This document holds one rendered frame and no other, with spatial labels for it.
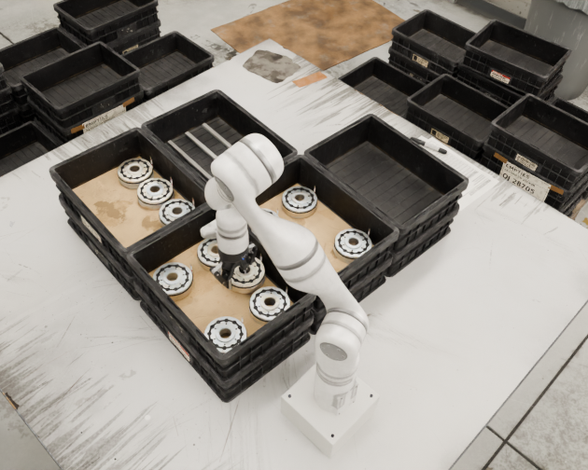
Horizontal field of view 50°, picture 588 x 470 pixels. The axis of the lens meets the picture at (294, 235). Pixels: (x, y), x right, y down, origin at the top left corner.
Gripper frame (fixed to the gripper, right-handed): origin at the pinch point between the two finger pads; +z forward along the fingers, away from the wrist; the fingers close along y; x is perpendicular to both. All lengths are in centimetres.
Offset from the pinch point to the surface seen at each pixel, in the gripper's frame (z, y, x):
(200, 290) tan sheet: 4.5, -7.4, 5.7
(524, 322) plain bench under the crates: 19, 59, -54
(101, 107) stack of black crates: 35, 29, 127
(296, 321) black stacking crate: 3.3, 4.4, -18.3
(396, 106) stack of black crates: 60, 152, 67
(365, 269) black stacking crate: 3.4, 29.3, -18.5
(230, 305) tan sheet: 4.7, -4.4, -3.0
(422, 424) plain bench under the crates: 19, 14, -54
